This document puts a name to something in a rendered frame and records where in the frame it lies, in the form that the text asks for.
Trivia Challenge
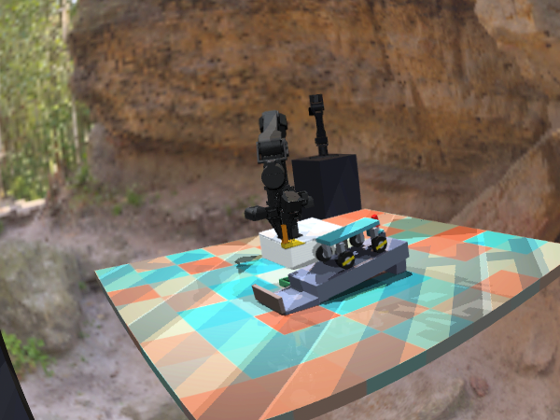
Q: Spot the yellow chock with orange handle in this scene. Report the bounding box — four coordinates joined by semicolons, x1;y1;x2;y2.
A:
281;225;306;249

